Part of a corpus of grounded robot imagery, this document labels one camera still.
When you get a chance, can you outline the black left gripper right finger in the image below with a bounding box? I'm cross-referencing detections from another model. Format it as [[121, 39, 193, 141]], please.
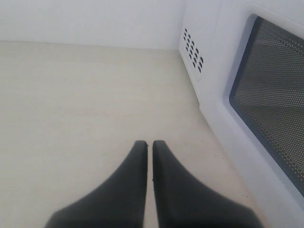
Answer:
[[152, 140, 263, 228]]

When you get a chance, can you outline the white microwave door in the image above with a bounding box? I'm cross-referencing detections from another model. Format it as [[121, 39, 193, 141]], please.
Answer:
[[196, 0, 304, 224]]

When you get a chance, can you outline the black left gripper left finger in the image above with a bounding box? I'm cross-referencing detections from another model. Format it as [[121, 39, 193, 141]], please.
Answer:
[[46, 141, 148, 228]]

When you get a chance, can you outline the white Midea microwave oven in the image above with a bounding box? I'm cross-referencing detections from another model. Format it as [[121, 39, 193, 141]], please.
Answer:
[[179, 0, 223, 104]]

